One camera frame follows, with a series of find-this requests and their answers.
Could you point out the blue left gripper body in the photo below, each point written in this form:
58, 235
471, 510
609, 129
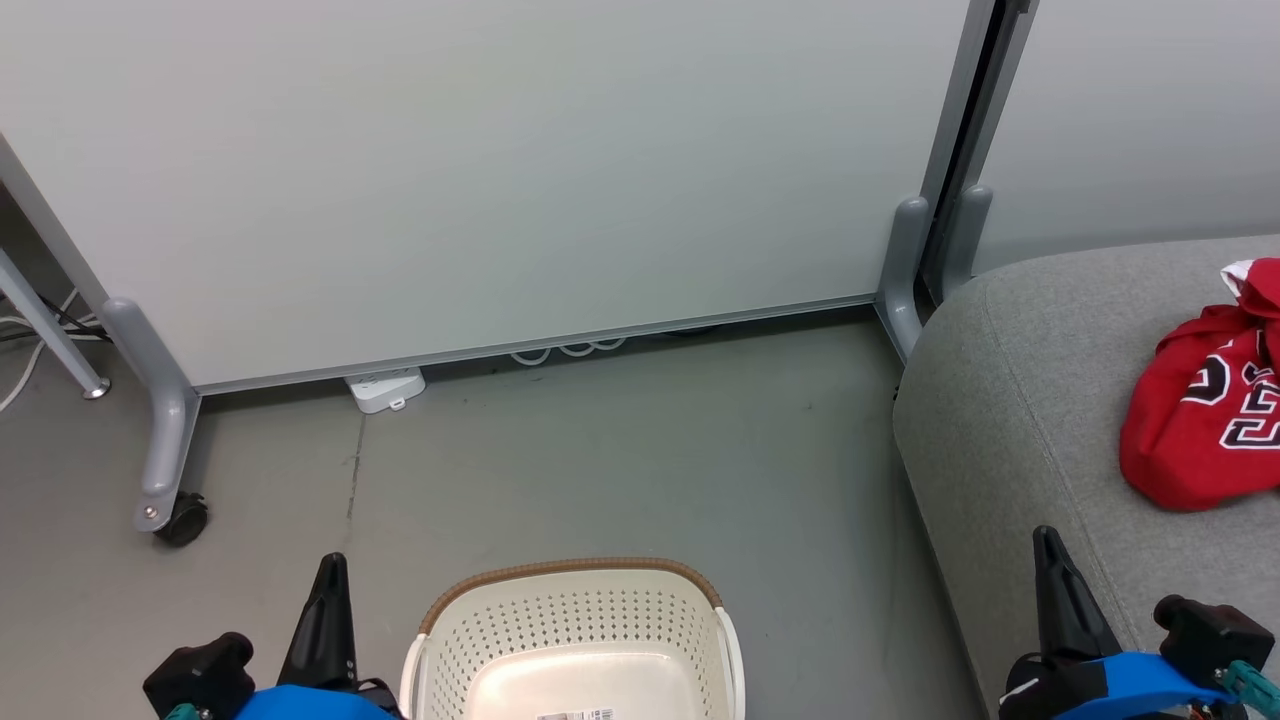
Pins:
300, 705

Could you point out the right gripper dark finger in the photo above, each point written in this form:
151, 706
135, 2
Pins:
1052, 630
1092, 635

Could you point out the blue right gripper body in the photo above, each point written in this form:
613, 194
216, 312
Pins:
1100, 690

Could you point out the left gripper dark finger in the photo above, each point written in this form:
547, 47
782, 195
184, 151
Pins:
308, 650
342, 650

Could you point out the red printed garment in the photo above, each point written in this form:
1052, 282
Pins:
1170, 440

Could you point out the cream perforated laundry basket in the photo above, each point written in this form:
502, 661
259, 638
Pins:
580, 620

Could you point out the black caster wheel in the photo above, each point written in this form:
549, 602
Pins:
183, 520

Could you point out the grey fabric sofa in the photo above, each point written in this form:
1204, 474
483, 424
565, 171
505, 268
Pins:
1000, 400

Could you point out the white barcode sticker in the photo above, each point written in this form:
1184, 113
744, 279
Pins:
575, 714

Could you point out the white power strip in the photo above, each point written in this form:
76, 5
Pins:
385, 390

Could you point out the long grey partition foot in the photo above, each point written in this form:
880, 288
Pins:
160, 410

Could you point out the short grey partition foot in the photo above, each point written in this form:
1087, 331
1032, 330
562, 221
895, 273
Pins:
903, 270
968, 235

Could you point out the grey metal table leg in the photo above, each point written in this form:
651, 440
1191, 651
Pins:
45, 325

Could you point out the wide white partition panel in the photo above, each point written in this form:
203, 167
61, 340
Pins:
480, 160

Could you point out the narrow white partition panel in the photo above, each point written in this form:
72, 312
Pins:
1140, 110

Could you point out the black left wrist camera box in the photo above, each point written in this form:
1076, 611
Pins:
200, 670

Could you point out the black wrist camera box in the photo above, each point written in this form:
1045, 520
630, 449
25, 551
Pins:
200, 670
1215, 630

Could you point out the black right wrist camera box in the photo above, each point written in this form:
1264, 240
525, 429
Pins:
1215, 630

